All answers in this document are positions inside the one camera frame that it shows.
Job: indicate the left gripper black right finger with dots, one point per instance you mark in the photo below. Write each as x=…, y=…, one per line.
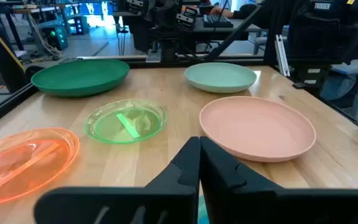
x=244, y=202

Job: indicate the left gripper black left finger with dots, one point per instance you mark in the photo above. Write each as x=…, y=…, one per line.
x=166, y=202

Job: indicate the mint green plastic plate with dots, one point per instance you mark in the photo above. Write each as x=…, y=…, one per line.
x=219, y=76

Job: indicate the transparent green plastic plate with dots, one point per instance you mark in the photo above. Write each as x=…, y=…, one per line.
x=110, y=127

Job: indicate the transparent orange plastic plate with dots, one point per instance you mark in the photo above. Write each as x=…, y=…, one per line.
x=26, y=168

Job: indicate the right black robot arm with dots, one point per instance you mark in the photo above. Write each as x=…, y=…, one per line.
x=163, y=18

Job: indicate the black keyboard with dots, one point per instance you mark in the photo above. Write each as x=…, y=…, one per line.
x=217, y=21

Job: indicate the person's hand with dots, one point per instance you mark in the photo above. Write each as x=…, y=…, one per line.
x=221, y=12

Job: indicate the grey office desk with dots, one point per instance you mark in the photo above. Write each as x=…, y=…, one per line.
x=247, y=28

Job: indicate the person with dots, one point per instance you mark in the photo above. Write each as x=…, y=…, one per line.
x=250, y=14

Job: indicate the dark green plastic plate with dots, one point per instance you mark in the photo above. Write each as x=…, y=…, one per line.
x=79, y=76

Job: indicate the computer tower with green lights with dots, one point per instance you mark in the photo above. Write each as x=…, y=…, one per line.
x=56, y=37

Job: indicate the black Trossen-labelled equipment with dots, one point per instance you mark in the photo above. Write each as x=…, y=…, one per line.
x=322, y=28

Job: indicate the black diagonal frame strut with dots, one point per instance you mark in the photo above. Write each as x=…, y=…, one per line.
x=235, y=34

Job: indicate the white metal bracket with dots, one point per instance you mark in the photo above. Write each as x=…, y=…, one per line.
x=282, y=56

